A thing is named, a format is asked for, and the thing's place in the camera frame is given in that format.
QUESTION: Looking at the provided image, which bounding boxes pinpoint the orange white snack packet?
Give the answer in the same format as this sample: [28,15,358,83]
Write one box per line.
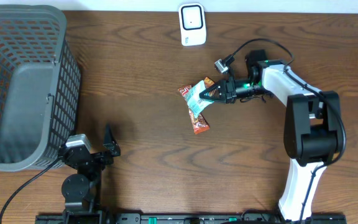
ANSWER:
[203,77,214,88]

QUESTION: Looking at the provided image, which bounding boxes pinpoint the light blue wipes packet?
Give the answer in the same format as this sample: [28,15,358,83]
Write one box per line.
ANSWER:
[185,80,213,118]

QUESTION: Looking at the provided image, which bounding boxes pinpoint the orange Top candy bar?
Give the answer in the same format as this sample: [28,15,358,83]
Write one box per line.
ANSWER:
[178,85,210,134]

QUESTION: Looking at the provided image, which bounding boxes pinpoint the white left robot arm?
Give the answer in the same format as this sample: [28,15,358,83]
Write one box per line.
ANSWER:
[58,125,121,223]

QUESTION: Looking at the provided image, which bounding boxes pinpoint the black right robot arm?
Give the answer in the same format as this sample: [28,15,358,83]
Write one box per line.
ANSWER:
[199,50,346,223]

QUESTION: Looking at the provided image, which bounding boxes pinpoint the white barcode scanner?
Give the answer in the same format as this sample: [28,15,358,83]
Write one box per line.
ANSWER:
[178,3,207,47]

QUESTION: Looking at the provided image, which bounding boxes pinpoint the dark grey plastic basket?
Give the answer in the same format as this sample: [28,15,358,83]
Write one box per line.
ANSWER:
[0,5,81,172]

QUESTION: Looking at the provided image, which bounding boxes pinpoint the black right camera cable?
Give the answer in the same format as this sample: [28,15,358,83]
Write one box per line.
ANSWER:
[225,38,347,224]

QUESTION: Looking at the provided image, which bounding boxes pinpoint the black camera cable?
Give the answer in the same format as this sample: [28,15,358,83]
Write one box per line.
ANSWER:
[0,158,62,224]
[225,38,347,224]

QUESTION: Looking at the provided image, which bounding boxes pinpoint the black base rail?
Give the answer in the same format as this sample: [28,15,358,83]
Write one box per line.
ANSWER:
[35,212,347,224]

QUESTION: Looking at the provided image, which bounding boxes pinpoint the black left camera cable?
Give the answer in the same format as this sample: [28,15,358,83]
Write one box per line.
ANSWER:
[0,158,62,224]

